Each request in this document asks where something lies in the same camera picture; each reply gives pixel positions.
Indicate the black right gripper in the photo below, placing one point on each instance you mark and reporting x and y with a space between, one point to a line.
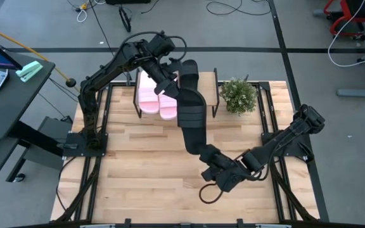
230 175

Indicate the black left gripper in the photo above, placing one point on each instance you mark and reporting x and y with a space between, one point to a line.
163 75

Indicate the pink foam slide sandal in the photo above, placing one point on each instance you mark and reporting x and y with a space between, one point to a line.
168 109
147 101

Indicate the black foam slide sandal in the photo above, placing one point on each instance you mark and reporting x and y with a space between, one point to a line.
192 120
189 73

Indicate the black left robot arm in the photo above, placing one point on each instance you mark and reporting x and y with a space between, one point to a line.
106 69

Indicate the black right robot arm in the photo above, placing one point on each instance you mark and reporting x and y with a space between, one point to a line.
280 138

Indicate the green potted plant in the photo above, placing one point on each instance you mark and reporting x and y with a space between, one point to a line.
239 95

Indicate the black floor stand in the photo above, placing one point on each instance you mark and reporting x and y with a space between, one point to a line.
127 25

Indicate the black round plug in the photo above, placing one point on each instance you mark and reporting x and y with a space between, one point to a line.
71 83

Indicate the grey computer case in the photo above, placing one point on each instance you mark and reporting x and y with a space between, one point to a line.
52 133

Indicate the mint green stapler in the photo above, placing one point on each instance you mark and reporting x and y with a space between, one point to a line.
28 70

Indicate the yellow-tan long pole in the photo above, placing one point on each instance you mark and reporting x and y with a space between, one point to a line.
24 47

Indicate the black office desk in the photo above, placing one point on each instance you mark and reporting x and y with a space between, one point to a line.
11 104

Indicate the grey table base foot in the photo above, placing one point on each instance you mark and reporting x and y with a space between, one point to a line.
360 92

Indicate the red framed black chair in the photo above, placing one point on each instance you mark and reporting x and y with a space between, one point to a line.
360 8

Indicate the wooden shelf with black frame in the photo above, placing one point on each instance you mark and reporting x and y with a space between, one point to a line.
208 88

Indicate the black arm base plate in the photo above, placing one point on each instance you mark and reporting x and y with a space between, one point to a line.
71 142
291 153

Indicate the black aluminium rig frame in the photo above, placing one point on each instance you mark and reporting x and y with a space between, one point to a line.
264 85

